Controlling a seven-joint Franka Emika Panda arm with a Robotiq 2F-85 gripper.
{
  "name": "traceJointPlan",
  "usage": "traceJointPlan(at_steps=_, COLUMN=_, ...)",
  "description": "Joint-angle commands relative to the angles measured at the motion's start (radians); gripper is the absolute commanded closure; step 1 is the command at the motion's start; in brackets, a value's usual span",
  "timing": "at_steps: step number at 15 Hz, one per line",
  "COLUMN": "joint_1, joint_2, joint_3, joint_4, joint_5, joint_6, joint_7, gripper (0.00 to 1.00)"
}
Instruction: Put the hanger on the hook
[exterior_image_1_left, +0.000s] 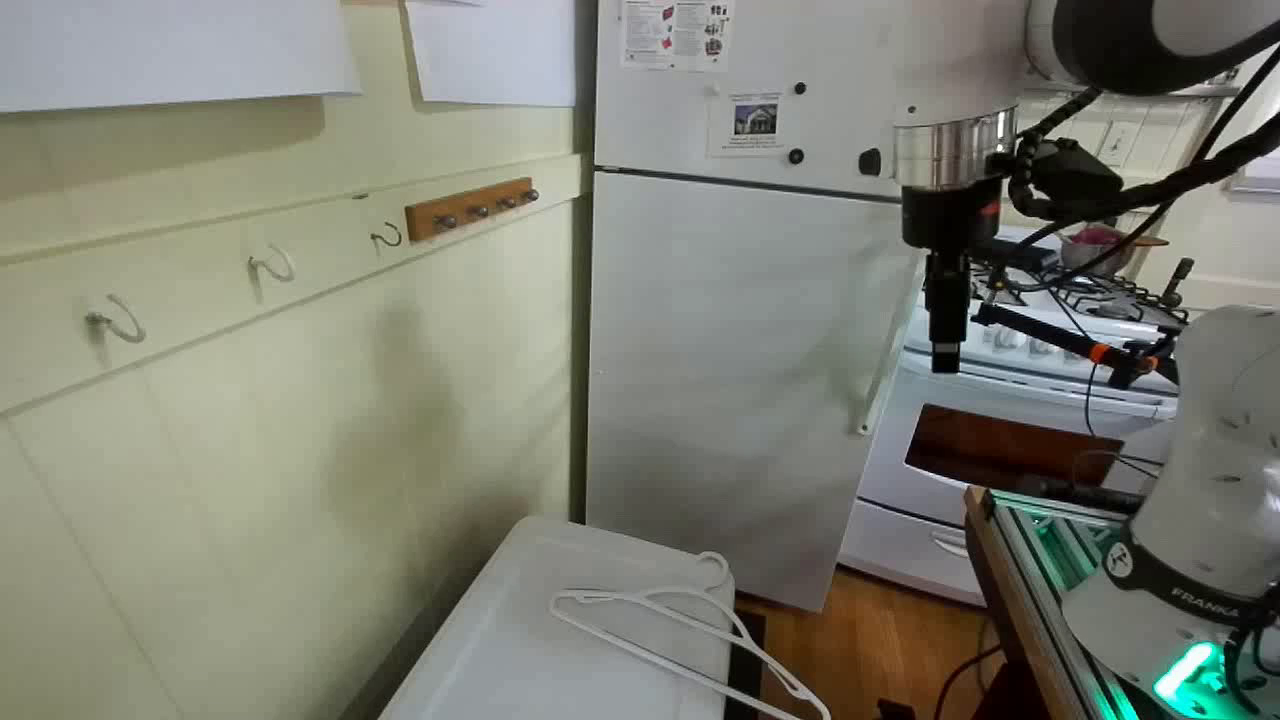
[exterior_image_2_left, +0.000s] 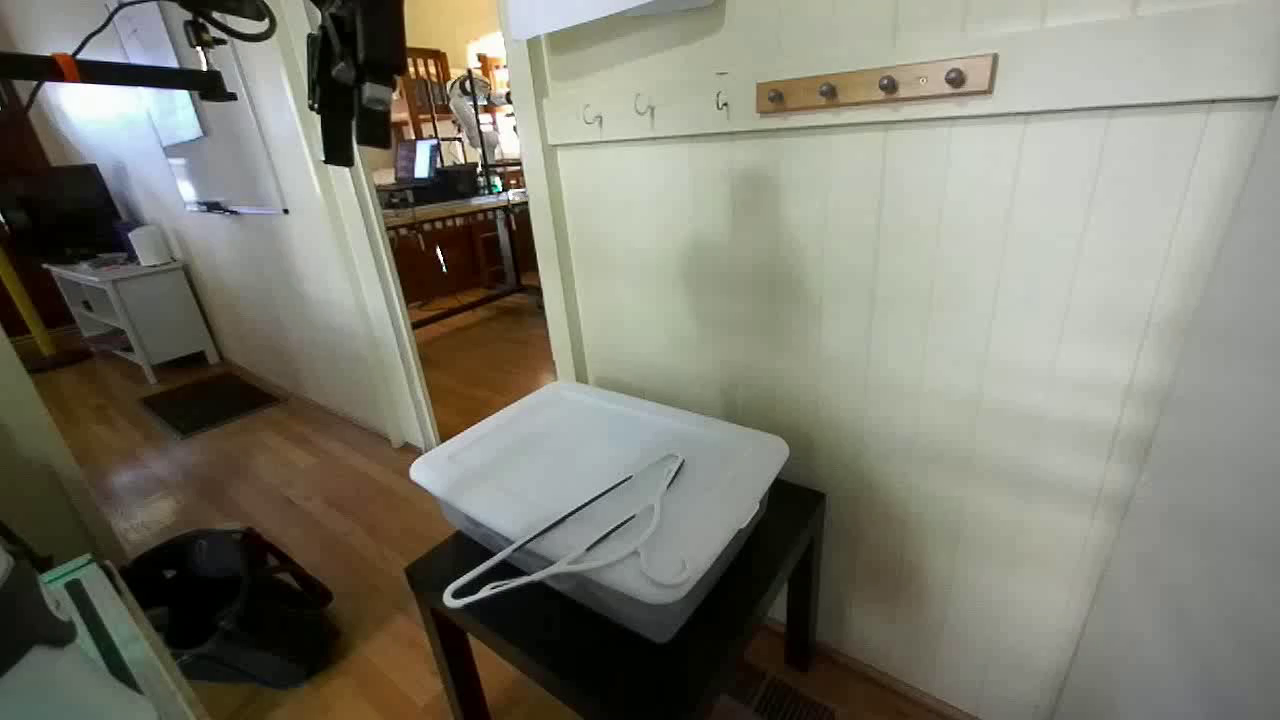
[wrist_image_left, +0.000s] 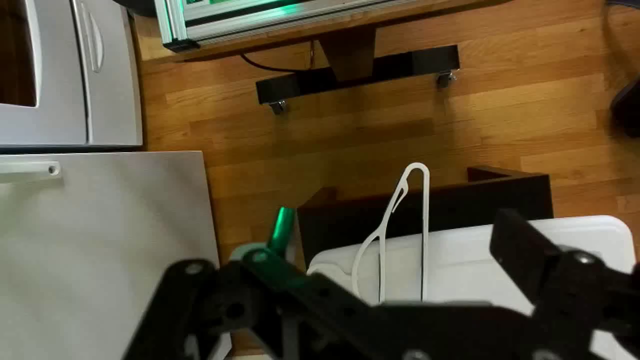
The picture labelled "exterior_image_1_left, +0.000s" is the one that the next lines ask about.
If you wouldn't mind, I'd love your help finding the white stove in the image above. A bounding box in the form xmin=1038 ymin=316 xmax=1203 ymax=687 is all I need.
xmin=836 ymin=237 xmax=1192 ymax=612

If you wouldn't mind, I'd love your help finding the wooden peg rack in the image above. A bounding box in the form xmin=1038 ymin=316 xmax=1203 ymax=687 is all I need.
xmin=406 ymin=175 xmax=546 ymax=246

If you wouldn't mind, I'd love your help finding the white plastic storage bin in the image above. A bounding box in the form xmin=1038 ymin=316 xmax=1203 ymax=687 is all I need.
xmin=375 ymin=514 xmax=741 ymax=720

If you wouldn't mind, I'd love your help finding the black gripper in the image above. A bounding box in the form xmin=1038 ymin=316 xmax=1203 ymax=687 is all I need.
xmin=900 ymin=175 xmax=1003 ymax=376

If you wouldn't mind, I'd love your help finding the white refrigerator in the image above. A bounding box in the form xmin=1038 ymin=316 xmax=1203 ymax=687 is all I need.
xmin=586 ymin=0 xmax=1034 ymax=618

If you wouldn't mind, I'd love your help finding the white plastic clothes hanger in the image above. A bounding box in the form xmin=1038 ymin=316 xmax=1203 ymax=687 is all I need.
xmin=550 ymin=548 xmax=836 ymax=720

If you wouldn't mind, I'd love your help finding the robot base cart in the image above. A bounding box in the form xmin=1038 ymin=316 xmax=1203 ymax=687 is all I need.
xmin=966 ymin=483 xmax=1280 ymax=720

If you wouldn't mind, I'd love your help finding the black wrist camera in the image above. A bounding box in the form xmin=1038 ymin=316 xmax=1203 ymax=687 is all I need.
xmin=1007 ymin=131 xmax=1130 ymax=228

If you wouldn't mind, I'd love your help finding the black rod with orange band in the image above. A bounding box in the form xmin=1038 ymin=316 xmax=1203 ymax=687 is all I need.
xmin=972 ymin=300 xmax=1183 ymax=393

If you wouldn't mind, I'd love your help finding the small photo fridge magnet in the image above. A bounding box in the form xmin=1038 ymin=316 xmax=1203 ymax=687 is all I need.
xmin=725 ymin=92 xmax=783 ymax=143

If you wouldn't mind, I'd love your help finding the white paper sheet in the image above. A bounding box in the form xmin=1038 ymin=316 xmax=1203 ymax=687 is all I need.
xmin=0 ymin=0 xmax=365 ymax=117
xmin=401 ymin=0 xmax=579 ymax=114

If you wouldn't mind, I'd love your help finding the printed fridge sticker sheet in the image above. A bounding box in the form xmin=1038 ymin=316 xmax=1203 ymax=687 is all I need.
xmin=618 ymin=0 xmax=741 ymax=75

